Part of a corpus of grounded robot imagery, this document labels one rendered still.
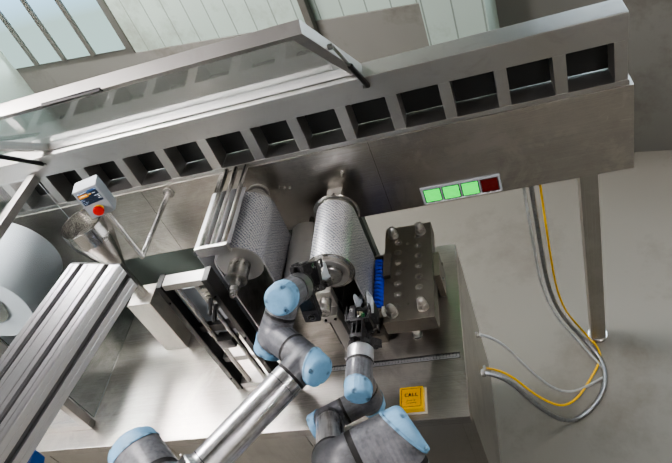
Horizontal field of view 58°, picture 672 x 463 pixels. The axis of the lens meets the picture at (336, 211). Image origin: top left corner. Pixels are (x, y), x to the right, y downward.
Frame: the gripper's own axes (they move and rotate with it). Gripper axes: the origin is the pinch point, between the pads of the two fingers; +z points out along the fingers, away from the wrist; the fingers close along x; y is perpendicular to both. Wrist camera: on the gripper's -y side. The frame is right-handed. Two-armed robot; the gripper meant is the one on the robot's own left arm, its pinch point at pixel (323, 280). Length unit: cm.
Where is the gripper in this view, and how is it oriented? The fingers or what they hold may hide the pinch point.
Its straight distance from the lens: 171.1
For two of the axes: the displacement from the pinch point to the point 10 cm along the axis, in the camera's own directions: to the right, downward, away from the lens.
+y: -1.9, -9.8, -0.3
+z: 2.6, -0.8, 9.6
